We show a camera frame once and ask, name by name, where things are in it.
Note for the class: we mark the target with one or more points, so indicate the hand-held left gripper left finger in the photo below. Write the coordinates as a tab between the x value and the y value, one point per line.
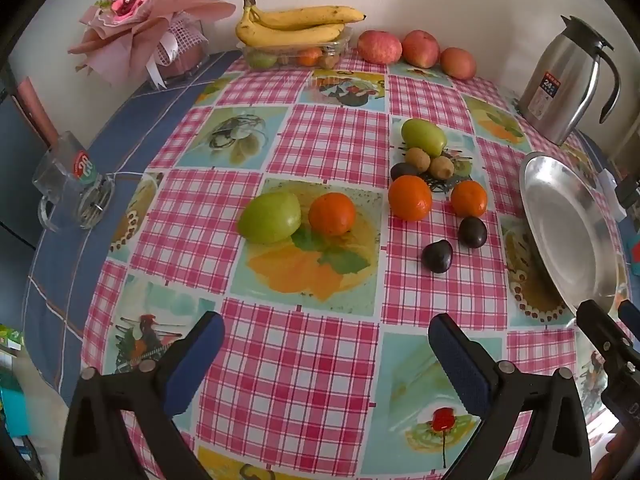
195	370

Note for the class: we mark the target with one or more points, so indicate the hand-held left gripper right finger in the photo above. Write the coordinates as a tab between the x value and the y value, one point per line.
460	365

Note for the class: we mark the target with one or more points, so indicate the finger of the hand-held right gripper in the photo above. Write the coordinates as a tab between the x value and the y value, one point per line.
600	330
631	314

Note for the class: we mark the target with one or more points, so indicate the dark purple plum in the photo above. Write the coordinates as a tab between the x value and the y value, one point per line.
472	231
437	256
400	170

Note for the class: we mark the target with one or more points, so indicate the round metal plate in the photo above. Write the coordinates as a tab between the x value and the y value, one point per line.
565	220

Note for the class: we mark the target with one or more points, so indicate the orange tangerine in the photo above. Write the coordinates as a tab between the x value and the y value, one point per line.
469	198
410	197
331	214
309	56

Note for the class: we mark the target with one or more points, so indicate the green jujube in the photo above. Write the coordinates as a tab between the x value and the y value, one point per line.
262	59
270	217
424	136

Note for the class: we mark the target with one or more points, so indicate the brown kiwi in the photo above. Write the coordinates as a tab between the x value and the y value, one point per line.
442	167
328	60
417	159

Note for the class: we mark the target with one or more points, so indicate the green carton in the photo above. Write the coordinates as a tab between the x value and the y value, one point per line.
10	337

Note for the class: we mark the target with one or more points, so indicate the teal box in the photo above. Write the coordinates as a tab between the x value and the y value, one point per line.
11	410

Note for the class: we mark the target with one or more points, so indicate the glass mug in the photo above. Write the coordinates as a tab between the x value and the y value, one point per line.
70	185

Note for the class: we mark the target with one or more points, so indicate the stainless steel thermos jug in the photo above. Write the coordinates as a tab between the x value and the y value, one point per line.
565	80

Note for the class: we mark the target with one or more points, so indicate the pink checked tablecloth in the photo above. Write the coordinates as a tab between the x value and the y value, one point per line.
325	135

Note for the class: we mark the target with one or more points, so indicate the red apple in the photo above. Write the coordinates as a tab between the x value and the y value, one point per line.
458	63
421	49
380	47

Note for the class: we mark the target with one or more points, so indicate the pink panel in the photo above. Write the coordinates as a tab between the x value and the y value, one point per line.
37	110

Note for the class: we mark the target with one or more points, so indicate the clear glass vase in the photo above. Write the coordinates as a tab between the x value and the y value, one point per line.
187	55

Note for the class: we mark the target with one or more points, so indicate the clear plastic container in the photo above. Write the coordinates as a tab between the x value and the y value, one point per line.
340	47

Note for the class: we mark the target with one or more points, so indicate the bunch of yellow bananas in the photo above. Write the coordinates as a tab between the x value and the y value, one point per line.
295	27

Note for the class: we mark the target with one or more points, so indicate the pink flower bouquet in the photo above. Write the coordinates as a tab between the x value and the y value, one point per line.
130	0

